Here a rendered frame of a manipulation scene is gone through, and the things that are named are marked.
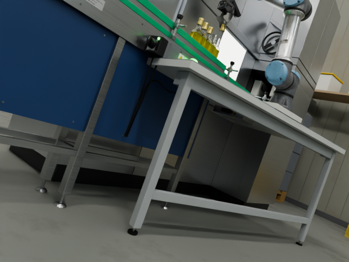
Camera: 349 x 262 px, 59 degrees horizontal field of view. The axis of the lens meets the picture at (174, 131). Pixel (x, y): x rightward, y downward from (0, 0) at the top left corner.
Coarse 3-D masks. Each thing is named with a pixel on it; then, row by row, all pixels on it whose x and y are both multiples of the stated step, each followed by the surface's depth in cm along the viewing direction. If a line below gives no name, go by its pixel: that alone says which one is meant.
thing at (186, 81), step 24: (216, 96) 140; (168, 120) 129; (264, 120) 165; (168, 144) 129; (312, 144) 201; (144, 192) 128; (168, 192) 137; (144, 216) 130; (264, 216) 185; (288, 216) 202; (312, 216) 222
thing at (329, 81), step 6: (324, 72) 460; (324, 78) 458; (330, 78) 451; (336, 78) 462; (318, 84) 462; (324, 84) 456; (330, 84) 453; (336, 84) 463; (330, 90) 457; (336, 90) 467
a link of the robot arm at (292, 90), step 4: (292, 72) 174; (296, 72) 174; (296, 76) 174; (296, 80) 174; (292, 84) 172; (296, 84) 175; (276, 88) 177; (288, 88) 173; (292, 88) 174; (296, 88) 176; (288, 92) 174; (292, 92) 175
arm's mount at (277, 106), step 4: (272, 104) 163; (276, 104) 161; (276, 108) 161; (280, 108) 163; (284, 108) 165; (284, 112) 166; (288, 112) 168; (292, 116) 172; (296, 116) 174; (296, 120) 175; (300, 120) 177
